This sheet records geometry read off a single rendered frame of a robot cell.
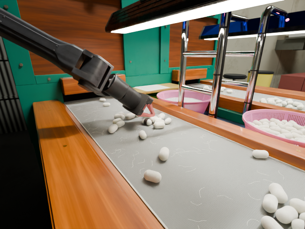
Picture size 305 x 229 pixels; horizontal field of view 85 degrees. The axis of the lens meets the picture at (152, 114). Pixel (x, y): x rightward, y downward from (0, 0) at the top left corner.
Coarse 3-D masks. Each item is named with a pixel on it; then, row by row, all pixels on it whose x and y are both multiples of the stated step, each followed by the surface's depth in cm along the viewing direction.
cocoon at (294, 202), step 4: (292, 200) 24; (296, 200) 24; (300, 200) 24; (292, 204) 24; (296, 204) 24; (300, 204) 24; (304, 204) 24; (296, 208) 24; (300, 208) 24; (304, 208) 23; (300, 212) 24; (304, 212) 23
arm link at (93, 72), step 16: (0, 16) 34; (16, 16) 36; (0, 32) 35; (16, 32) 35; (32, 32) 36; (32, 48) 36; (48, 48) 37; (64, 48) 38; (80, 48) 39; (64, 64) 38; (80, 64) 43; (96, 64) 40; (96, 80) 41
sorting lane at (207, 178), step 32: (96, 128) 52; (128, 128) 52; (160, 128) 52; (192, 128) 52; (128, 160) 36; (160, 160) 36; (192, 160) 36; (224, 160) 36; (256, 160) 36; (160, 192) 28; (192, 192) 28; (224, 192) 28; (256, 192) 28; (288, 192) 28; (192, 224) 23; (224, 224) 23; (256, 224) 23; (288, 224) 23
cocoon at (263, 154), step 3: (255, 150) 37; (258, 150) 37; (261, 150) 37; (264, 150) 37; (252, 153) 37; (255, 153) 37; (258, 153) 36; (261, 153) 36; (264, 153) 36; (267, 153) 36; (255, 156) 37; (258, 156) 36; (261, 156) 36; (264, 156) 36; (267, 156) 36
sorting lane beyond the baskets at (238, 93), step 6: (198, 84) 130; (204, 84) 129; (234, 90) 107; (240, 90) 107; (234, 96) 92; (240, 96) 92; (258, 96) 92; (264, 96) 92; (270, 96) 92; (276, 96) 92; (300, 102) 81; (294, 108) 72
